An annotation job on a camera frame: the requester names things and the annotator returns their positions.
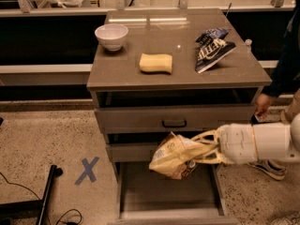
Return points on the bottom grey drawer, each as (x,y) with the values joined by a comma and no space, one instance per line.
(150,198)

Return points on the white bowl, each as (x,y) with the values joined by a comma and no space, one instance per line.
(111,36)

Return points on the brown chip bag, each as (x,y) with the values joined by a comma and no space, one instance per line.
(175,156)

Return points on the yellow sponge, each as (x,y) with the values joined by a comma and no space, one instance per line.
(156,63)

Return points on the black stand leg left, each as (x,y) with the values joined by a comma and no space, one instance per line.
(31,209)

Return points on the middle grey drawer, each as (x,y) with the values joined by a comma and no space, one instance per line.
(131,147)

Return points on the grey drawer cabinet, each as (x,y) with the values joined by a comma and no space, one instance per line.
(117,81)

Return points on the small clear bottle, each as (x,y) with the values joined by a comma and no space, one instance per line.
(248,42)

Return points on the grey drawer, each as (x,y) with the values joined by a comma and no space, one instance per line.
(170,118)
(150,198)
(131,147)

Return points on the top grey drawer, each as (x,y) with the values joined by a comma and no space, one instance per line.
(170,118)

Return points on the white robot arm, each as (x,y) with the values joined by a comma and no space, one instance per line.
(278,141)

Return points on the dark sleeve forearm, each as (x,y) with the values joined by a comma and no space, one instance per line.
(288,66)

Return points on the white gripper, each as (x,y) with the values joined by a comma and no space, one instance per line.
(238,143)

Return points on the blue chip bag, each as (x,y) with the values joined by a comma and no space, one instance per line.
(212,47)

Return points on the blue tape cross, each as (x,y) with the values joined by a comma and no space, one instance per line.
(87,170)

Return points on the white sneaker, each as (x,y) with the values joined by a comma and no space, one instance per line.
(271,168)

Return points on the person's hand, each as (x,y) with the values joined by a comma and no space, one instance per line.
(263,103)

